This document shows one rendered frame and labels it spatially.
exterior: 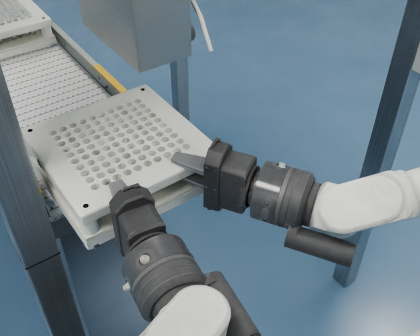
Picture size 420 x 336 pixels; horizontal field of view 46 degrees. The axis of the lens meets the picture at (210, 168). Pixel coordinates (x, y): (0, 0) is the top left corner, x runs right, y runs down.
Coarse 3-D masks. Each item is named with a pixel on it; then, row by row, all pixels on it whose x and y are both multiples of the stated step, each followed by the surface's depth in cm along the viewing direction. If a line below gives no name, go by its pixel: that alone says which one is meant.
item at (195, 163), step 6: (174, 156) 76; (180, 156) 76; (186, 156) 76; (192, 156) 76; (198, 156) 76; (174, 162) 76; (180, 162) 75; (186, 162) 75; (192, 162) 75; (198, 162) 75; (186, 168) 75; (192, 168) 74; (198, 168) 74
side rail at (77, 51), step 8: (56, 32) 132; (64, 32) 131; (64, 40) 129; (72, 40) 127; (72, 48) 126; (80, 48) 124; (80, 56) 123; (88, 56) 121; (88, 64) 120; (96, 64) 118; (96, 72) 117; (104, 80) 115; (112, 88) 113
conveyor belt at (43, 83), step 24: (48, 48) 132; (24, 72) 123; (48, 72) 123; (72, 72) 123; (24, 96) 115; (48, 96) 115; (72, 96) 115; (96, 96) 115; (24, 120) 108; (48, 192) 91
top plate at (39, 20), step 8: (24, 0) 137; (32, 8) 133; (0, 16) 130; (32, 16) 130; (40, 16) 130; (48, 16) 130; (8, 24) 126; (16, 24) 126; (24, 24) 126; (32, 24) 127; (40, 24) 128; (48, 24) 129; (0, 32) 123; (8, 32) 124; (16, 32) 125; (24, 32) 126
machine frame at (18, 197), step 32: (416, 0) 113; (416, 32) 116; (0, 64) 61; (0, 96) 63; (384, 96) 132; (0, 128) 66; (384, 128) 136; (0, 160) 69; (384, 160) 141; (0, 192) 71; (32, 192) 75; (32, 224) 78; (32, 256) 82; (32, 288) 89; (64, 288) 91; (64, 320) 96
